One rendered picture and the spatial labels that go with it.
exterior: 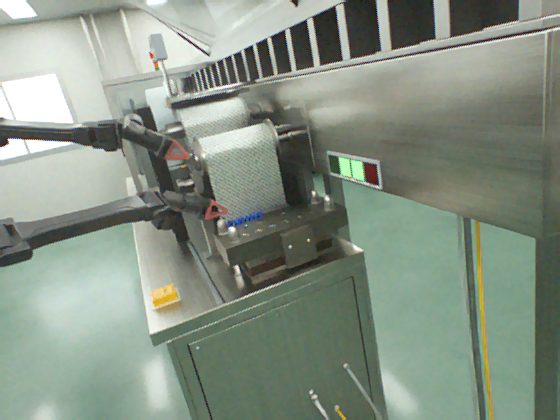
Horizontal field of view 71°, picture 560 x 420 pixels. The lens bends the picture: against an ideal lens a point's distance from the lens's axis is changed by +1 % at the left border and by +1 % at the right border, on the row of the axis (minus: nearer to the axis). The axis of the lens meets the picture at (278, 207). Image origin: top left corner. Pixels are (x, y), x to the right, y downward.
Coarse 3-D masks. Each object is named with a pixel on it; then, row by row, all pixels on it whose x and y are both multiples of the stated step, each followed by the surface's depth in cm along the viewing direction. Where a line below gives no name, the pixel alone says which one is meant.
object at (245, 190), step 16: (272, 160) 129; (224, 176) 124; (240, 176) 126; (256, 176) 129; (272, 176) 131; (224, 192) 126; (240, 192) 128; (256, 192) 130; (272, 192) 132; (240, 208) 129; (256, 208) 131
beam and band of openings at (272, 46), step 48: (288, 0) 110; (336, 0) 89; (384, 0) 76; (432, 0) 74; (480, 0) 65; (528, 0) 52; (240, 48) 158; (288, 48) 119; (336, 48) 106; (384, 48) 80; (432, 48) 68
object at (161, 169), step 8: (136, 112) 154; (144, 112) 142; (144, 120) 143; (152, 120) 144; (152, 128) 144; (152, 152) 146; (152, 160) 147; (160, 160) 148; (160, 168) 149; (168, 168) 150; (160, 176) 149; (168, 176) 151; (160, 184) 150; (168, 184) 151; (160, 192) 166; (176, 224) 156; (184, 224) 157; (176, 232) 157; (184, 232) 158; (176, 240) 158; (184, 240) 159
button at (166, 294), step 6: (162, 288) 118; (168, 288) 117; (174, 288) 116; (156, 294) 115; (162, 294) 114; (168, 294) 113; (174, 294) 113; (156, 300) 112; (162, 300) 112; (168, 300) 113; (174, 300) 114; (156, 306) 112
